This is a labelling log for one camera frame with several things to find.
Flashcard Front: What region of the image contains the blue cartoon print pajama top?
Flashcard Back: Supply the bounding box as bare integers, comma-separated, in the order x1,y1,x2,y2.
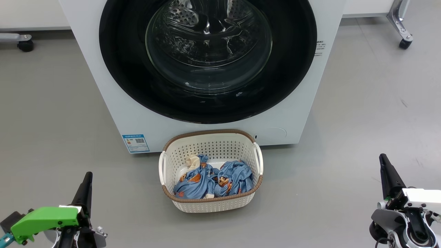
173,154,217,199

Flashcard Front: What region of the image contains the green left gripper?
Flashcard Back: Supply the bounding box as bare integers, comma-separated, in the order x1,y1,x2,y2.
10,171,107,248

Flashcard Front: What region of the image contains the white partition panel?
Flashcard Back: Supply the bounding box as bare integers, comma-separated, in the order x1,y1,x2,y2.
0,0,71,31
342,0,397,18

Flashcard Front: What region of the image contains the blue energy label sticker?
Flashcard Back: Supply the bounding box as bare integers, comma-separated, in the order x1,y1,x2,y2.
122,134,151,154

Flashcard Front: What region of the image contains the silver bracket leg with caster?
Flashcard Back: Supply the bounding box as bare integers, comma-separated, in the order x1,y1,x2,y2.
386,0,414,50

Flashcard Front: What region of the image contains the white front-load washing machine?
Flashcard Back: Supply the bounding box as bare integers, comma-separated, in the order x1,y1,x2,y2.
58,0,347,154

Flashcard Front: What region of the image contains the white perforated laundry basket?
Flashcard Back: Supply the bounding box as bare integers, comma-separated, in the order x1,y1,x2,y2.
158,129,264,214

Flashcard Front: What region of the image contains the grey partition leg with caster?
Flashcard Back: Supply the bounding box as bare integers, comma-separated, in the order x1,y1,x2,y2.
0,33,35,53

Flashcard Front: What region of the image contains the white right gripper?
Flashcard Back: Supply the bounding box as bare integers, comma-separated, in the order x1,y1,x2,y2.
377,154,441,213

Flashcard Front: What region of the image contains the left camera cable teal plug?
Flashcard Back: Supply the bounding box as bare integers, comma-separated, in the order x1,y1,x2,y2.
0,232,15,248

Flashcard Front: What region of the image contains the black round glass washer door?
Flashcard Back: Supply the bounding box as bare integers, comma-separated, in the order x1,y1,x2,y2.
99,0,318,125

